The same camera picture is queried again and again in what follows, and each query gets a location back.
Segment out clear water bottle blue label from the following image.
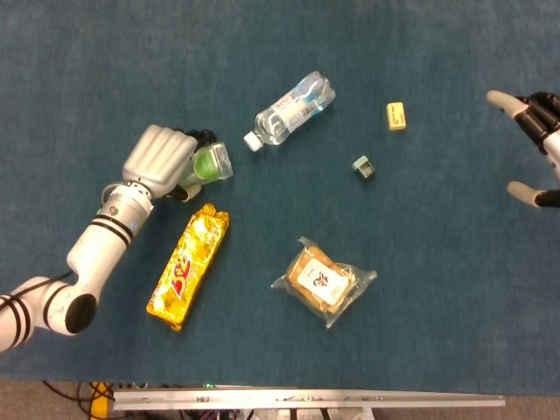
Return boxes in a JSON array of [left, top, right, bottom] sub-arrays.
[[243, 71, 337, 153]]

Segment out black floor cables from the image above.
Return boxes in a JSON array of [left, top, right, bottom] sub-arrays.
[[42, 380, 116, 417]]

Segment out aluminium profile rail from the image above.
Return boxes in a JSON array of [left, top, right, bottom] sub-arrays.
[[112, 386, 506, 411]]

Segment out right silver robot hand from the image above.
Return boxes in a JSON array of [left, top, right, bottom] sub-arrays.
[[486, 89, 560, 210]]

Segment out sliced bread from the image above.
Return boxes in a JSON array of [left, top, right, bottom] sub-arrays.
[[269, 235, 378, 330]]

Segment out teal table cloth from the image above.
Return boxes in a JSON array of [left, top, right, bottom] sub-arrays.
[[0, 0, 560, 395]]

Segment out small grey pencil sharpener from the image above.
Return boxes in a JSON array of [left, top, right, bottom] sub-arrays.
[[353, 155, 377, 179]]

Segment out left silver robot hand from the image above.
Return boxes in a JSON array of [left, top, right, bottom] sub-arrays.
[[121, 123, 219, 203]]

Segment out robot base with wiring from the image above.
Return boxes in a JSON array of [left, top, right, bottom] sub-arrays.
[[177, 408, 375, 420]]

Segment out yellow eraser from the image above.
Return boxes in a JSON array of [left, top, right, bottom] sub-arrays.
[[386, 101, 408, 132]]

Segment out clear bottle green label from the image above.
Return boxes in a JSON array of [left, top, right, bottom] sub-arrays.
[[181, 141, 235, 198]]

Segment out yellow power strip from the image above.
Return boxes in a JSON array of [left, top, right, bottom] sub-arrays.
[[89, 381, 116, 420]]

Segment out gold foil biscuit packet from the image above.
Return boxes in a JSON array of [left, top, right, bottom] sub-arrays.
[[145, 202, 231, 333]]

